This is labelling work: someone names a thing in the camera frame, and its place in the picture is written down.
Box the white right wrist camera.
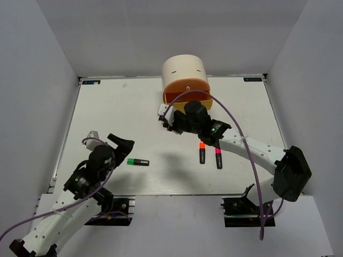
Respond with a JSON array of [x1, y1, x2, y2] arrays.
[[158, 103, 175, 126]]

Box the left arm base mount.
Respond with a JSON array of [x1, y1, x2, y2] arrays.
[[85, 196, 136, 226]]

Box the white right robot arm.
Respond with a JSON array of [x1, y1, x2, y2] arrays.
[[159, 101, 312, 214]]

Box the blue right corner label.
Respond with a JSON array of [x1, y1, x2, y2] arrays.
[[243, 77, 263, 82]]

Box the blue left corner label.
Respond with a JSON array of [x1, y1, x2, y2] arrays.
[[81, 80, 101, 85]]

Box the blue corner label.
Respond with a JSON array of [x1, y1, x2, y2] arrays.
[[243, 77, 263, 82], [81, 80, 101, 85]]

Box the orange highlighter marker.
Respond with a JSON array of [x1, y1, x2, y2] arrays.
[[199, 141, 206, 164]]

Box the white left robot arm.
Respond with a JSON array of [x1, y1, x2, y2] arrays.
[[9, 132, 135, 256]]

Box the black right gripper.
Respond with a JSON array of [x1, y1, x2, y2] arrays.
[[163, 111, 201, 135]]

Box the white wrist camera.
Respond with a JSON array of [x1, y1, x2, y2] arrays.
[[81, 131, 103, 152], [158, 103, 175, 126]]

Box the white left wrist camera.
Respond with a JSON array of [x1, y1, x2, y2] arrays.
[[81, 131, 103, 152]]

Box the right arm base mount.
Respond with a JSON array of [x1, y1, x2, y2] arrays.
[[221, 197, 261, 228]]

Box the pink highlighter marker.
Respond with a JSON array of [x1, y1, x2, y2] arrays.
[[215, 148, 223, 169]]

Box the cream round drawer container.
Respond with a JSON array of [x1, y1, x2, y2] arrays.
[[161, 55, 213, 111]]

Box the green highlighter marker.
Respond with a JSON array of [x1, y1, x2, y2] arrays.
[[126, 158, 150, 167]]

